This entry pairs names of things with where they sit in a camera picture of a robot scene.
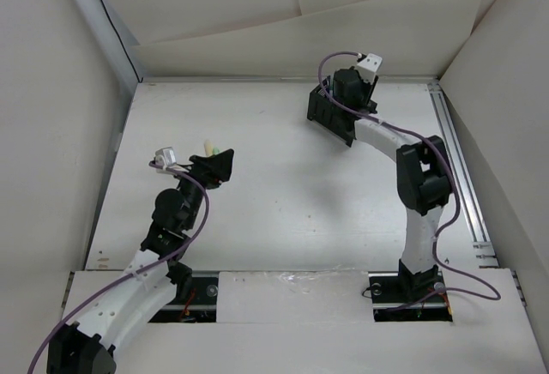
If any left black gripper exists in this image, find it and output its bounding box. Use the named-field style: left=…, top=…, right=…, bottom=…
left=169, top=149, right=232, bottom=230

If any black two-compartment pen holder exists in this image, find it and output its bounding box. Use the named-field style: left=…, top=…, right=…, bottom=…
left=306, top=86, right=357, bottom=147

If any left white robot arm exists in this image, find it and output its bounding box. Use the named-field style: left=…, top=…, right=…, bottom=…
left=45, top=148, right=234, bottom=373

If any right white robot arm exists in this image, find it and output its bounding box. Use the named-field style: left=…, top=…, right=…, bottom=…
left=326, top=67, right=455, bottom=305

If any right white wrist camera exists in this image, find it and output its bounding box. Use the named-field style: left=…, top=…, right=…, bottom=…
left=355, top=53, right=383, bottom=83

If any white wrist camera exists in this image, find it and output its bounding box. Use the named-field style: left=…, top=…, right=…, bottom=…
left=355, top=53, right=383, bottom=83
left=149, top=147, right=178, bottom=172

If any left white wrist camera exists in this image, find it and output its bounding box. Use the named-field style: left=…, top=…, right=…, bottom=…
left=149, top=147, right=178, bottom=172

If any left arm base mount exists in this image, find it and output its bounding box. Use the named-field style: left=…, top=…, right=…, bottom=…
left=149, top=262, right=219, bottom=323

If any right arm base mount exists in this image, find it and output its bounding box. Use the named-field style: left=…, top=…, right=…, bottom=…
left=362, top=262, right=453, bottom=323

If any right aluminium rail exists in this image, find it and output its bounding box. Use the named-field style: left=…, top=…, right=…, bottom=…
left=427, top=81, right=499, bottom=268

